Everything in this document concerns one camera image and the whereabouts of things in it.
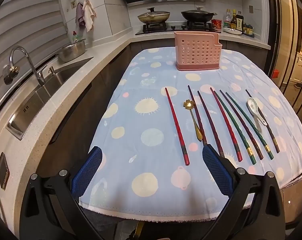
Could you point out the pink plastic utensil basket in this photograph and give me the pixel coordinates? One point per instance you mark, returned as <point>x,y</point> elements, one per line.
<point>198,52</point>

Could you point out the dark maroon chopstick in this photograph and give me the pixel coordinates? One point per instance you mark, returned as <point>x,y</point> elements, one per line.
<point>241,125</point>
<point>209,120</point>

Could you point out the beige wok with lid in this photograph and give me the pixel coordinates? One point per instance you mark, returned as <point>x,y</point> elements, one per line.
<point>153,17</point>

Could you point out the purple hanging cloth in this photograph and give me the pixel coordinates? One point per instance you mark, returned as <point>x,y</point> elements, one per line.
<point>79,17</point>

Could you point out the black grid glass door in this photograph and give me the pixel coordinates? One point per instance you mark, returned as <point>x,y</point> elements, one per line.
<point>290,42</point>

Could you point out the stainless steel sink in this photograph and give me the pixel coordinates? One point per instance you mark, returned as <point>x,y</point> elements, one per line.
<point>41,97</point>

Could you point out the black wok with lid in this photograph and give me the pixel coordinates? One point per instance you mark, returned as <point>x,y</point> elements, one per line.
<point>197,15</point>

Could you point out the dark condiment jar set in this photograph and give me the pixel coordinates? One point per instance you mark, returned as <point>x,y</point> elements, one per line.
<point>248,29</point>

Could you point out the red bin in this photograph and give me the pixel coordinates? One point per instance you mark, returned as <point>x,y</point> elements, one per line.
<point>275,74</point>

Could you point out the white plate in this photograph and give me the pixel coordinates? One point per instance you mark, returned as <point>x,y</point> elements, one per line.
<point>232,31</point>

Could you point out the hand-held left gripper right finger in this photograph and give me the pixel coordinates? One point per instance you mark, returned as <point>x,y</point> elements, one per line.
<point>217,170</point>

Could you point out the dark purple chopstick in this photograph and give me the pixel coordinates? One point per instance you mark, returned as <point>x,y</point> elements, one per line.
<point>200,125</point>
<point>268,135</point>

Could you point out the red chopstick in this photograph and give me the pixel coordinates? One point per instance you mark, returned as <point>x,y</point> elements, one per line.
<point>177,127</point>
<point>226,125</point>

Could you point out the kitchen counter with cabinets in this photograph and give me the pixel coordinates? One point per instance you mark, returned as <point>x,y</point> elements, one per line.
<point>91,67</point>

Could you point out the green dish soap bottle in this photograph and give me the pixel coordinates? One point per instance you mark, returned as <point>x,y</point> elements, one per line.
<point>76,38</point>

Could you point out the white window blinds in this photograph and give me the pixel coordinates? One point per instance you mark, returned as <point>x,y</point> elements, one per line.
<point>28,17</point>

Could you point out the white hanging cloth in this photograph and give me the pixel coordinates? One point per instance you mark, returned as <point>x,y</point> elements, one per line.
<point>89,15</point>

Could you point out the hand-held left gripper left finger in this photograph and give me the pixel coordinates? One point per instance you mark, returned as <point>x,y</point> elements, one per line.
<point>87,170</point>

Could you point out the gold flower spoon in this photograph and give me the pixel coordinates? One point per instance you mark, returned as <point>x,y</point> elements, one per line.
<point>198,132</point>

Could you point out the chrome faucet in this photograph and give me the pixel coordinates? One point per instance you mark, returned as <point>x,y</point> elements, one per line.
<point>38,75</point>

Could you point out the dark soy sauce bottle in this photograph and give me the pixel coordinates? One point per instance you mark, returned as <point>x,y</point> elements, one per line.
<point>240,22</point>

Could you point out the sink soap dispenser pump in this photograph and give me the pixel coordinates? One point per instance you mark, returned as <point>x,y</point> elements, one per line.
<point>51,70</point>

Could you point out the green chopstick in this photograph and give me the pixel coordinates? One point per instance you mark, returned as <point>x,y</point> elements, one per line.
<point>235,130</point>
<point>244,120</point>

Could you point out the brown wall switch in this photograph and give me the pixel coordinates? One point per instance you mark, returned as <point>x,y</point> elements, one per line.
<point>250,9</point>

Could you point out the black gas stove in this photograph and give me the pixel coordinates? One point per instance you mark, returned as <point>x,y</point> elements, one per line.
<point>176,28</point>

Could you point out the stainless steel bowl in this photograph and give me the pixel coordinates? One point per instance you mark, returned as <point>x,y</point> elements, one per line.
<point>72,51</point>

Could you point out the blue dotted tablecloth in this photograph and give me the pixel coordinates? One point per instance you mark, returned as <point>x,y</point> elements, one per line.
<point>151,120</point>

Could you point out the white ceramic spoon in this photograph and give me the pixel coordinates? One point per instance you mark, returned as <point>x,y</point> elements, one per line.
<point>252,105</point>

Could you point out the clear oil bottle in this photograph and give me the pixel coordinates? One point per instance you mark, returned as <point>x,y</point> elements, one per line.
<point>227,20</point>

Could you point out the brown sauce bottle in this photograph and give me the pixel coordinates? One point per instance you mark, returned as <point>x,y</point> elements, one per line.
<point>233,21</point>

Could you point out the brown socket panel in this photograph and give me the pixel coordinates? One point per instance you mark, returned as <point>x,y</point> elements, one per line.
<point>3,171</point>

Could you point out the red instant noodle cup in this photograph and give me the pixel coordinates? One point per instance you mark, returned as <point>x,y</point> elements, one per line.
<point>216,24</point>

